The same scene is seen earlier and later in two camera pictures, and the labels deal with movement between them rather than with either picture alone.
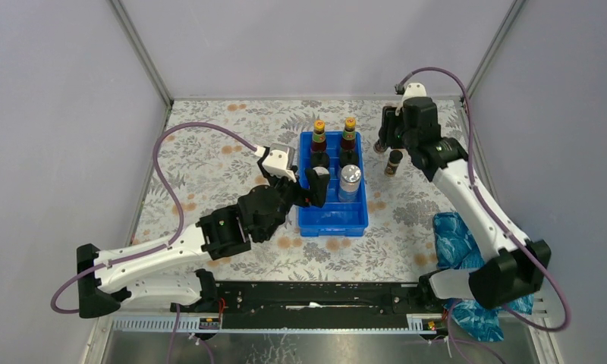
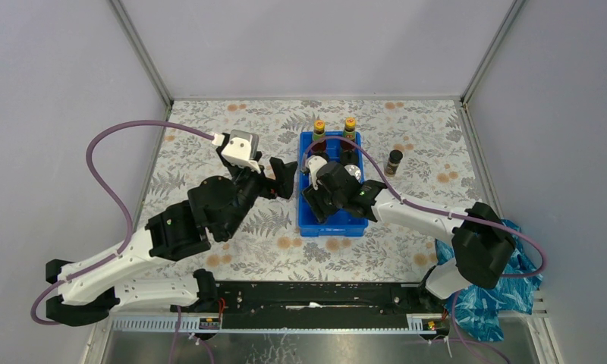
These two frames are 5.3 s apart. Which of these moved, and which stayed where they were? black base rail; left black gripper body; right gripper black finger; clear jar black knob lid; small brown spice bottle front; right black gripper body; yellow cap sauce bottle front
Moved: right gripper black finger; right black gripper body; left black gripper body
Stayed: clear jar black knob lid; yellow cap sauce bottle front; small brown spice bottle front; black base rail
